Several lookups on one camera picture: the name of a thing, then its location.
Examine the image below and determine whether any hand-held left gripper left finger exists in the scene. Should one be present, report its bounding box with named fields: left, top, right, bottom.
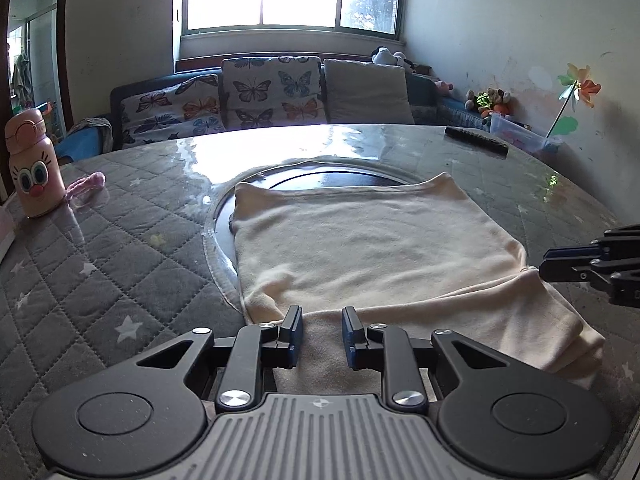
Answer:
left=135, top=305, right=304, bottom=412

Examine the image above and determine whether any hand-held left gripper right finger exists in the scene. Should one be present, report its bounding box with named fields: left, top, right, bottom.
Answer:
left=341, top=306, right=507, bottom=411

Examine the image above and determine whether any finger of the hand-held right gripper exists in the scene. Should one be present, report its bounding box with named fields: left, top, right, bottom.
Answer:
left=542, top=227, right=640, bottom=262
left=538, top=260, right=640, bottom=309

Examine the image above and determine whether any cream knit garment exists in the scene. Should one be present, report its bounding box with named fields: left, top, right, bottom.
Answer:
left=229, top=172, right=607, bottom=390

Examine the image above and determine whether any clear plastic storage box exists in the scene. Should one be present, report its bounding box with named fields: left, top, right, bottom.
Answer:
left=488, top=112, right=564, bottom=156

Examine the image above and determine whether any black remote control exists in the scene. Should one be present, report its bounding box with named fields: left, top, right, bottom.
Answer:
left=444, top=126, right=510, bottom=158

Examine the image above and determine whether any dark glass turntable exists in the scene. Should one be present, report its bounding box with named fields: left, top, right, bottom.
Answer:
left=212, top=160, right=432, bottom=281

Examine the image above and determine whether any colourful paper pinwheel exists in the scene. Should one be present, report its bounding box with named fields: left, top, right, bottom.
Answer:
left=545, top=62, right=602, bottom=139

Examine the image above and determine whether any brown plush toy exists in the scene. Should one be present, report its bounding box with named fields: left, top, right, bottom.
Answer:
left=465, top=87, right=514, bottom=117

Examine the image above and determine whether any grey quilted star table cover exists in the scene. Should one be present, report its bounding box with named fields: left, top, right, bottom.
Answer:
left=0, top=122, right=640, bottom=480

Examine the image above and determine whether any dark blue sofa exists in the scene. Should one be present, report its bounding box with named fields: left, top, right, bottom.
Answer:
left=110, top=51, right=497, bottom=151

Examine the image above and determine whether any butterfly print cushion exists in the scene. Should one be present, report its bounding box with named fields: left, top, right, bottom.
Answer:
left=221, top=55, right=329, bottom=130
left=121, top=74, right=227, bottom=149

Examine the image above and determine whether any beige cushion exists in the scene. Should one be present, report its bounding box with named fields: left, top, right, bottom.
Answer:
left=323, top=58, right=416, bottom=125

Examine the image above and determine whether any panda plush toy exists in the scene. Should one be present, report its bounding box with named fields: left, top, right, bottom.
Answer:
left=371, top=47, right=414, bottom=72

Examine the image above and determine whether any blue fabric seat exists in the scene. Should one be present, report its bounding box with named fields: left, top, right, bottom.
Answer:
left=53, top=125, right=114, bottom=162

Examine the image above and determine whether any grey crumpled cloth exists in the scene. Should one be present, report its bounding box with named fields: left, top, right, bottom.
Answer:
left=74, top=117, right=114, bottom=136

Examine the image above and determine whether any pink cartoon face bottle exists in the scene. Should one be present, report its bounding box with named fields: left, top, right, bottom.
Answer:
left=4, top=108, right=67, bottom=219

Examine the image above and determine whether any hanging grey jacket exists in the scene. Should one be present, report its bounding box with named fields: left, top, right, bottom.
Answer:
left=11, top=51, right=32, bottom=102

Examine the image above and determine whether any pink bottle strap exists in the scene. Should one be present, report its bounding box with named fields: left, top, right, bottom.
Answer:
left=66, top=171, right=106, bottom=197

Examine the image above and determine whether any dark wooden door frame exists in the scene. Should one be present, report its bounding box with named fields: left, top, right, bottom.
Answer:
left=55, top=0, right=72, bottom=128

